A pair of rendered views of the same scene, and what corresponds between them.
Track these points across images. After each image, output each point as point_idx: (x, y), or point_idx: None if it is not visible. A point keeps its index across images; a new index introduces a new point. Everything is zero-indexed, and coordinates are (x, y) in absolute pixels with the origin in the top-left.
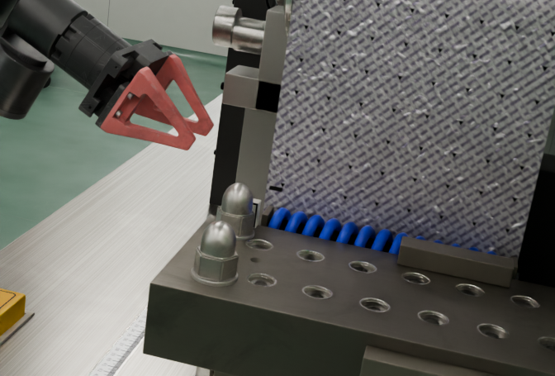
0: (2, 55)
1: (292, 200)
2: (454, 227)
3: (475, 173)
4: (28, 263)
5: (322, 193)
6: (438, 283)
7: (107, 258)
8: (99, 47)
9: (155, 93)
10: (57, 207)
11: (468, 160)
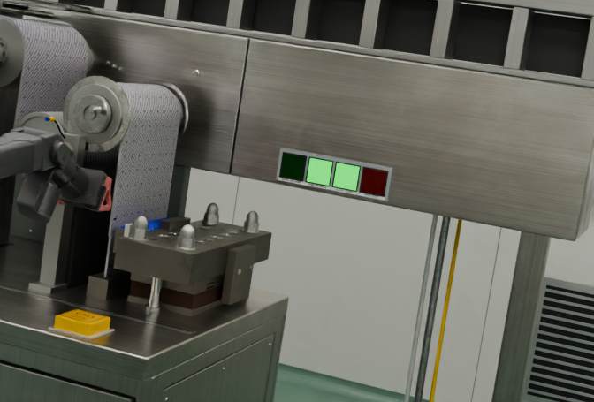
0: (55, 188)
1: (118, 222)
2: (154, 213)
3: (159, 187)
4: (5, 313)
5: (125, 215)
6: None
7: (3, 300)
8: (83, 171)
9: (110, 186)
10: None
11: (158, 183)
